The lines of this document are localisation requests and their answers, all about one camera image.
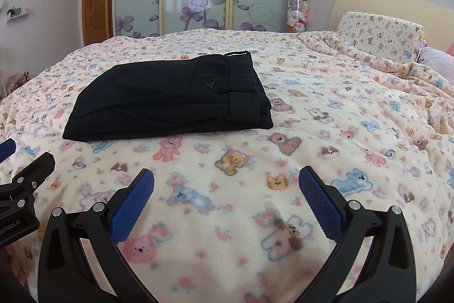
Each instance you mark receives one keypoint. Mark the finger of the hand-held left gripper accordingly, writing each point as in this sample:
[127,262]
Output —
[7,149]
[37,166]

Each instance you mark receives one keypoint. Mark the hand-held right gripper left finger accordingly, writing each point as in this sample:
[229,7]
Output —
[134,203]

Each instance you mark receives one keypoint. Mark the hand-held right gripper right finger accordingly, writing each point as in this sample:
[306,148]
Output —
[319,205]

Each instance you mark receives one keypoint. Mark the black pants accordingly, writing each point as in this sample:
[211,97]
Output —
[170,93]

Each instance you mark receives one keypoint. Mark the brown plush toy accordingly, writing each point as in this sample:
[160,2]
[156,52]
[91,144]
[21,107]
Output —
[17,82]

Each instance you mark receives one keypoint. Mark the bear-print fleece blanket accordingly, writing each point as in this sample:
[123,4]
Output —
[248,154]

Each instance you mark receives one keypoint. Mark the small-print quilt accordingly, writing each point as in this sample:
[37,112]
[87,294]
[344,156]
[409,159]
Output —
[390,70]

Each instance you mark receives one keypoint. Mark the wooden door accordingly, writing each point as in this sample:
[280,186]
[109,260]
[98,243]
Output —
[96,4]

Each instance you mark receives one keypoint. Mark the bear-print pillow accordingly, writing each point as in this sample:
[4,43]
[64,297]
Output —
[379,31]

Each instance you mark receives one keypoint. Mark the lilac pillow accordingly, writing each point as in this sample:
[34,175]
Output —
[438,58]

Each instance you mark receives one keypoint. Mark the clear tube of plush toys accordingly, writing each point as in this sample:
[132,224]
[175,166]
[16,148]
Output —
[297,10]

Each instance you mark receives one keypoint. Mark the pink pillow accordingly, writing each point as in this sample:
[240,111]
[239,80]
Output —
[450,49]

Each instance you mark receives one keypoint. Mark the beige headboard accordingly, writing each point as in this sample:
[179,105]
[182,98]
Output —
[390,6]

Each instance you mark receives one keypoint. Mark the white wall shelf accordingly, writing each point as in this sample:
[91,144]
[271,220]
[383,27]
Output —
[17,14]

